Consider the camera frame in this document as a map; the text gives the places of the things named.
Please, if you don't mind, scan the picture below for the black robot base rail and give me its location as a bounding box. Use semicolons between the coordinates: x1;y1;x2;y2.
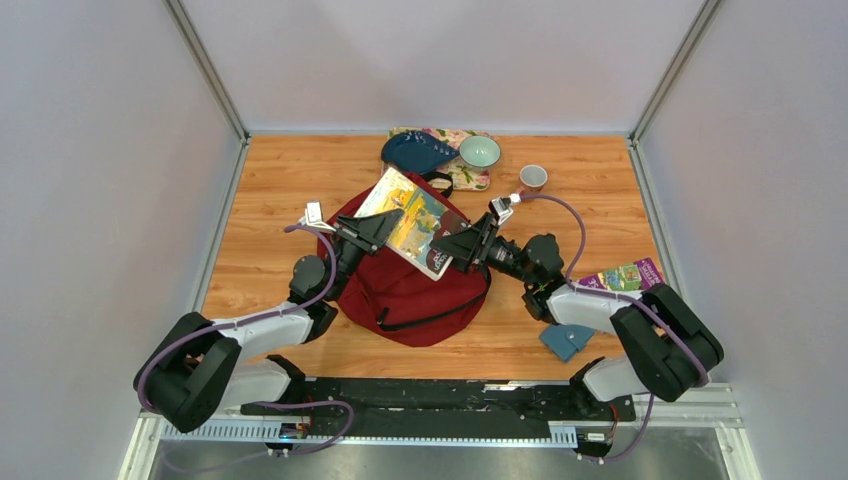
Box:
281;377;637;455

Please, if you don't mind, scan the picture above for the yellow and teal paperback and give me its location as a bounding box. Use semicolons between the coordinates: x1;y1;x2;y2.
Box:
355;168;470;281

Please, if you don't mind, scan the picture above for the dark blue leaf plate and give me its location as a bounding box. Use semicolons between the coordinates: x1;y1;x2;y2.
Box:
380;130;460;174

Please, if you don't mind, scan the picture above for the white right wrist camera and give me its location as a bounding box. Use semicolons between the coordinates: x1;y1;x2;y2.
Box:
489;193;522;227

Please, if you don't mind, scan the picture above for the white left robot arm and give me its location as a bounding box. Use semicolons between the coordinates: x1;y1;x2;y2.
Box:
133;202;403;433

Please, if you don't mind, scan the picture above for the floral rectangular tray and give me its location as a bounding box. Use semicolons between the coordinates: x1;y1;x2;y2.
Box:
387;126;492;191

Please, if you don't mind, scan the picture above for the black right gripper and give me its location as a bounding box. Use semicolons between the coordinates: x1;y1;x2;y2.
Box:
429;212;537;288

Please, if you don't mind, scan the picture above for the blue leather wallet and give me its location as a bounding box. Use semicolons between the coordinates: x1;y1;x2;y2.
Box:
538;324;595;362

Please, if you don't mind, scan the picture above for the pale green ceramic bowl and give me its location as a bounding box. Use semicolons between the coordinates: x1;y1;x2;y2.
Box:
459;135;502;169

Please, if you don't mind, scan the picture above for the red student backpack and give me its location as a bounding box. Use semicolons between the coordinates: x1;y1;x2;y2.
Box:
317;173;491;347

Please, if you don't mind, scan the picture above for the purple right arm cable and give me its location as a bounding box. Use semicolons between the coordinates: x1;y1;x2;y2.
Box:
516;192;711;464

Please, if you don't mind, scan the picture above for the purple treehouse book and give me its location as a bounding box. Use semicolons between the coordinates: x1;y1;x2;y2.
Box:
578;258;664;292

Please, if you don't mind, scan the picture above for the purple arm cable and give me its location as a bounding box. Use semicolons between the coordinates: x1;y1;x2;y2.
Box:
135;223;356;475
516;192;711;464

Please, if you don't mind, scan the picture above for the pink patterned mug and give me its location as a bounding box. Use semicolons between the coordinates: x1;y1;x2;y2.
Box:
517;165;549;195

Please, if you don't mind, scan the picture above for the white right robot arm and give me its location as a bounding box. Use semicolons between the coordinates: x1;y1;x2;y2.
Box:
431;214;725;419

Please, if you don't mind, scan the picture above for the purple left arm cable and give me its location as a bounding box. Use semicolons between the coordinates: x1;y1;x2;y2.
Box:
135;223;356;475

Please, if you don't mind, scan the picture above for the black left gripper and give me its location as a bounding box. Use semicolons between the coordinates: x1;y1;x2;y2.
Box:
326;209;404;302

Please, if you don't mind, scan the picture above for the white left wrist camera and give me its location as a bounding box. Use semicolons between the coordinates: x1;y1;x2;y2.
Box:
298;201;336;234

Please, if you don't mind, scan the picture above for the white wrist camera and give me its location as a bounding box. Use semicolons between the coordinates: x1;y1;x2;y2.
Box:
489;193;522;227
298;201;336;234

